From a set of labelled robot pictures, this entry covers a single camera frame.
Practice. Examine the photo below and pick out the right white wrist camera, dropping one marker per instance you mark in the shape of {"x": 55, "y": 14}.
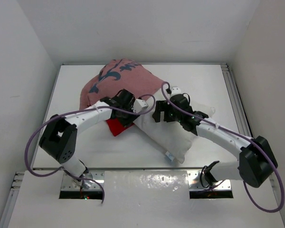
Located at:
{"x": 174, "y": 90}

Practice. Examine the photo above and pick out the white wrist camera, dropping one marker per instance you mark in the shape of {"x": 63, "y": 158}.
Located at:
{"x": 174, "y": 90}
{"x": 140, "y": 105}

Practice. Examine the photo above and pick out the aluminium frame rail right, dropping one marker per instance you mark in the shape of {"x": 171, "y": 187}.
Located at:
{"x": 236, "y": 103}

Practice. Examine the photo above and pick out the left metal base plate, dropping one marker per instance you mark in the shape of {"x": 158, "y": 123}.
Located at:
{"x": 70, "y": 184}

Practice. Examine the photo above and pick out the white pillow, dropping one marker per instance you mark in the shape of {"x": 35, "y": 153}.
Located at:
{"x": 171, "y": 136}

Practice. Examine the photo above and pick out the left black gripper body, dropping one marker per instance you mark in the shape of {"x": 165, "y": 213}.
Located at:
{"x": 125, "y": 118}

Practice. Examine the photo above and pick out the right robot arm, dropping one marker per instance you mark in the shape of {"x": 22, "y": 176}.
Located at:
{"x": 253, "y": 155}

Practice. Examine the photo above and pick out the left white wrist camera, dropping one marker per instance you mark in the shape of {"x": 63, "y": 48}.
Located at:
{"x": 140, "y": 105}

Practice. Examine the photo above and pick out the metal base plate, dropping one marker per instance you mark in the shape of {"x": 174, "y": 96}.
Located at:
{"x": 70, "y": 184}
{"x": 193, "y": 177}

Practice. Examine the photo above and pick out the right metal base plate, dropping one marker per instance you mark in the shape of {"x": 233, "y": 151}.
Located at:
{"x": 193, "y": 177}

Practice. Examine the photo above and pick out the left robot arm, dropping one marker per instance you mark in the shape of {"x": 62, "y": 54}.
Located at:
{"x": 60, "y": 136}

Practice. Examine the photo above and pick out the red patterned pillowcase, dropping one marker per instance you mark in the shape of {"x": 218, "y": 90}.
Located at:
{"x": 119, "y": 74}

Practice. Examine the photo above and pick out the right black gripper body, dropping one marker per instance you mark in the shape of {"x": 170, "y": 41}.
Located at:
{"x": 161, "y": 111}

